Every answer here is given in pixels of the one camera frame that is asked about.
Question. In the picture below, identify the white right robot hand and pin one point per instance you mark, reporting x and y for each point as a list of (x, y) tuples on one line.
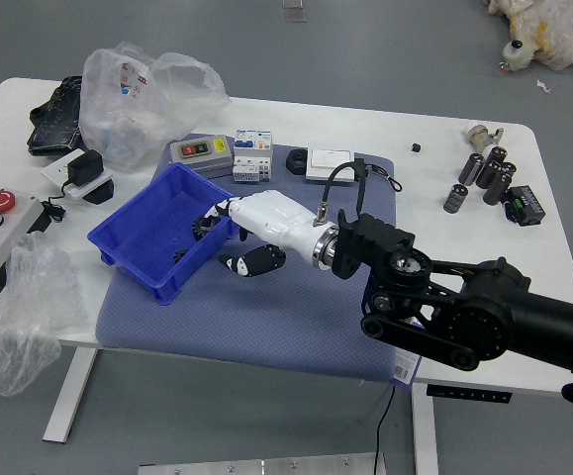
[(276, 218)]

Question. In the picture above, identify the big black gear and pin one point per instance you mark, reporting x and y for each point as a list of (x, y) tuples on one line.
[(201, 228)]

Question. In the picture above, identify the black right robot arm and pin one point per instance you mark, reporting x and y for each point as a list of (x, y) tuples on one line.
[(489, 312)]

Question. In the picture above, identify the black hex nut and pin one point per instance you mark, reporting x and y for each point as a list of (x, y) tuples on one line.
[(296, 161)]

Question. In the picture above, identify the blue plastic box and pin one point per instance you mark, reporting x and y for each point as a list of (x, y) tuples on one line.
[(137, 237)]

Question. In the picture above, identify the white circuit breaker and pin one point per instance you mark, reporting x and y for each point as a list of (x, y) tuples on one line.
[(251, 158)]

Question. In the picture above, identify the blue-grey cushion mat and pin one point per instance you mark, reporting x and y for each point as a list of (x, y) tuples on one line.
[(266, 321)]

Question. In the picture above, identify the dark cylindrical capacitor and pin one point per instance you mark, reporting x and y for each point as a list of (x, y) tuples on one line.
[(487, 174), (496, 154), (496, 188), (456, 199), (470, 169), (507, 169)]

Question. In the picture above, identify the large clear plastic bag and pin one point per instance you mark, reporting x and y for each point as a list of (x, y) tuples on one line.
[(118, 114)]

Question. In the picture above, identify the purple and white label tag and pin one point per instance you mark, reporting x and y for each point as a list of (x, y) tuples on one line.
[(405, 368)]

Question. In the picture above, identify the black power adapter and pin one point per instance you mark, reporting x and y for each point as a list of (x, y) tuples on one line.
[(84, 168)]

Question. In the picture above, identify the beige metal connector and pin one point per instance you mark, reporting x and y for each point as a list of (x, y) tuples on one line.
[(479, 136)]

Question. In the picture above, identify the black module with green terminals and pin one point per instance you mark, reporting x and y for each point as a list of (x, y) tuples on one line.
[(526, 204)]

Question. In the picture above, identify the black table control panel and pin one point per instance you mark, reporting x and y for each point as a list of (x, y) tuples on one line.
[(469, 394)]

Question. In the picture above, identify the crumpled clear plastic wrap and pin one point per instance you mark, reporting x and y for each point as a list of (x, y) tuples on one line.
[(28, 307)]

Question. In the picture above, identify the white table leg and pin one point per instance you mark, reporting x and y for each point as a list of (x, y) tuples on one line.
[(68, 396), (424, 435)]

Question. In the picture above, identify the white paper scrap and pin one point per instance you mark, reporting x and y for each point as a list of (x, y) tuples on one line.
[(543, 86)]

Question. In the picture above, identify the plastic-wrapped plush toy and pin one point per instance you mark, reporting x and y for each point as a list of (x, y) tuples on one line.
[(553, 29)]

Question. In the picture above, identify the white wall switch panel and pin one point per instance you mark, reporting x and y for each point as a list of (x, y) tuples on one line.
[(325, 158)]

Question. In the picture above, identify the grey two-button switch box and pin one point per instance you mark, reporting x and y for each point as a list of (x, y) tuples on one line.
[(202, 156)]

